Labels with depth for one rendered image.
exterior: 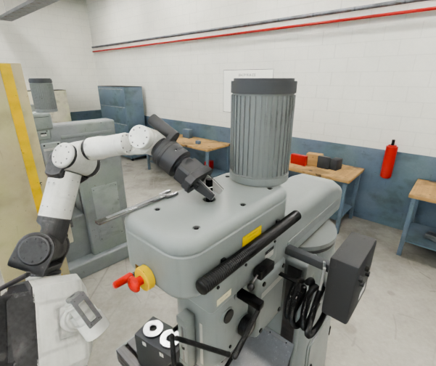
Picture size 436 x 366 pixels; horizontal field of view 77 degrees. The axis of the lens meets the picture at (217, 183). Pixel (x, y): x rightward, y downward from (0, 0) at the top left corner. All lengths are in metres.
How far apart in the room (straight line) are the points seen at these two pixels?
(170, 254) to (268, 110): 0.48
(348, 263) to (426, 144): 4.02
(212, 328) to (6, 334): 0.51
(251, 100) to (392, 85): 4.06
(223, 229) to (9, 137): 1.85
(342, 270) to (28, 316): 0.84
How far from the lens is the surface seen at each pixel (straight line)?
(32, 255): 0.91
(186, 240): 0.60
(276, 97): 0.83
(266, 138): 0.83
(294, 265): 1.19
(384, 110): 4.82
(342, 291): 0.94
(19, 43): 9.90
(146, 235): 0.66
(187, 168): 0.75
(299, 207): 1.11
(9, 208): 2.39
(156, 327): 1.46
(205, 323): 0.91
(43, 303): 0.92
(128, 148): 0.89
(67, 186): 0.95
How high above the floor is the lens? 2.21
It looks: 21 degrees down
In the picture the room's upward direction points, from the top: straight up
